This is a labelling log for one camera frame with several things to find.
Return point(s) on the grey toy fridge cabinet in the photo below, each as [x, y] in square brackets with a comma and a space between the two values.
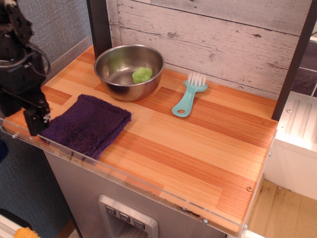
[81, 189]

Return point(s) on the green toy vegetable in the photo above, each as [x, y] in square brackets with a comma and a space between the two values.
[141, 75]

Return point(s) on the yellow object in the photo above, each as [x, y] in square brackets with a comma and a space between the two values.
[25, 233]

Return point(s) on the purple towel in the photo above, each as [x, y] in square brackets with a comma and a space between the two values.
[89, 126]

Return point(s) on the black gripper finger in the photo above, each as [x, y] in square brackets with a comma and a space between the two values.
[37, 121]

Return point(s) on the ice dispenser panel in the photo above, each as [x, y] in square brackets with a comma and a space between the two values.
[122, 221]

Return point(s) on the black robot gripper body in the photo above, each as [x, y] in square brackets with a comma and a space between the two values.
[20, 84]

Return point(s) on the teal scrub brush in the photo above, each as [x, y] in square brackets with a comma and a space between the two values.
[195, 83]

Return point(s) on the metal pot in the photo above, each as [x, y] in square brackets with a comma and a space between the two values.
[116, 66]

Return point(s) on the dark vertical post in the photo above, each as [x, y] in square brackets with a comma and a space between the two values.
[99, 24]
[296, 61]

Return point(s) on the white toy sink unit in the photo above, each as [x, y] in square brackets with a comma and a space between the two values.
[292, 161]

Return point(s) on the dark vertical post right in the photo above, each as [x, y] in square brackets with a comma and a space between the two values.
[296, 61]

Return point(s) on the clear acrylic edge guard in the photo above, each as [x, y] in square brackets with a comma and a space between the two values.
[205, 175]

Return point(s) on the dark vertical post left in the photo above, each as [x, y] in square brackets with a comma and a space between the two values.
[99, 24]

